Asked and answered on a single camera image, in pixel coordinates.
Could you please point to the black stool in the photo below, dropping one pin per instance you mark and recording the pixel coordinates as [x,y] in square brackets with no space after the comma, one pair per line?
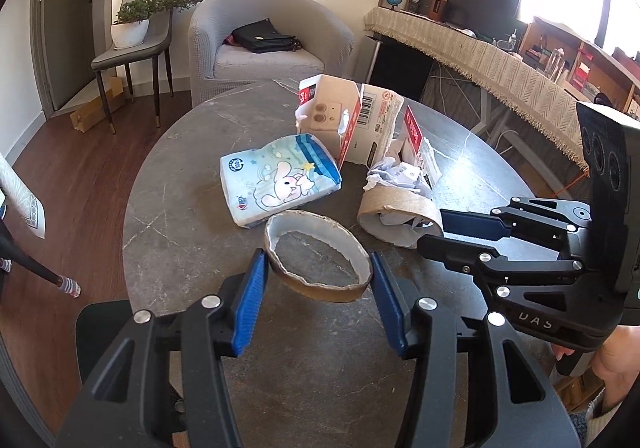
[100,333]

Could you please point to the black monitor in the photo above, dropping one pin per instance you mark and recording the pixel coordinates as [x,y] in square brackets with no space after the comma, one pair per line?
[482,5]

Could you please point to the brown cardboard box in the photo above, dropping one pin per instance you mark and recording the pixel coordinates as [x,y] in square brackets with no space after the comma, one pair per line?
[90,115]

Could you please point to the brown wooden box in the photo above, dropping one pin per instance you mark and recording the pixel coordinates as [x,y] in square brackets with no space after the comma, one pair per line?
[432,6]

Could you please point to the desk with beige cloth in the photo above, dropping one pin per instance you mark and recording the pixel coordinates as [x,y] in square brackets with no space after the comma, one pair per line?
[500,67]

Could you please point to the dark door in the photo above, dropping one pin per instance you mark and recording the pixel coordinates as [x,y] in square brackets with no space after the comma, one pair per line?
[62,37]

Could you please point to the printed white paper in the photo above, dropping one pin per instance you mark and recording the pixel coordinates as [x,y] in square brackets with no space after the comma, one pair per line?
[395,172]

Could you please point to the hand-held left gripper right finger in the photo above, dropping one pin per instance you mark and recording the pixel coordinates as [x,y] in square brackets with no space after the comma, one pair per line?
[387,303]

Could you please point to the wooden desk shelf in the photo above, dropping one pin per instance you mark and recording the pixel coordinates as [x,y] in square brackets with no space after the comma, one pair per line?
[585,52]

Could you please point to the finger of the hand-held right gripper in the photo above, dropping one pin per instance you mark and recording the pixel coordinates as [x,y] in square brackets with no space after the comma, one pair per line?
[475,224]
[450,253]

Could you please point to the torn white red cardboard box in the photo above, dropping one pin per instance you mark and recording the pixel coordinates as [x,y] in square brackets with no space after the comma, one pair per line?
[370,127]

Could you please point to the brown cardboard tube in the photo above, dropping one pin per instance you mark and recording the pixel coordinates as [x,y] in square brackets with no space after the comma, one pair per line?
[395,200]

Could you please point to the grey armchair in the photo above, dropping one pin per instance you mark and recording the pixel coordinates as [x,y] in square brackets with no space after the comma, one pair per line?
[280,65]

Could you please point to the black cabinet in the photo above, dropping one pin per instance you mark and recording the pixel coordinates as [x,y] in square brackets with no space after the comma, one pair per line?
[402,70]

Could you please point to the cartoon print tissue pack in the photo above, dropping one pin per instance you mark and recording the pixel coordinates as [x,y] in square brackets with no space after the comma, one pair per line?
[280,183]

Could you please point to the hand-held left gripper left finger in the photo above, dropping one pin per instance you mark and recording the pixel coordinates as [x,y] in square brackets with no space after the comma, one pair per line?
[250,303]

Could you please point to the person's right hand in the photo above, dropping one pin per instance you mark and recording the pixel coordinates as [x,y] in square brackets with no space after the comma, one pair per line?
[620,368]

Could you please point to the red and white wrapper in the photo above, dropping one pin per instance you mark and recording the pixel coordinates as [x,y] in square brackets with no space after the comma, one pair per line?
[412,127]

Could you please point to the potted plant in white pot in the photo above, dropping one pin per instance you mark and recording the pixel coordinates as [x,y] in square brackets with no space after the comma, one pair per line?
[129,33]

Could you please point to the black pole with striped tip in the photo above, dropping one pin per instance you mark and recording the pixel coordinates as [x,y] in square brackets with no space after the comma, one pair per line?
[30,265]

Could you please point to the white patterned cloth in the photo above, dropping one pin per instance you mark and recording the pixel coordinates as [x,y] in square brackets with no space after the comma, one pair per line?
[20,198]

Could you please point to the black handbag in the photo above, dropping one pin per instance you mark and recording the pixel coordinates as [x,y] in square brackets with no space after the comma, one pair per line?
[260,35]

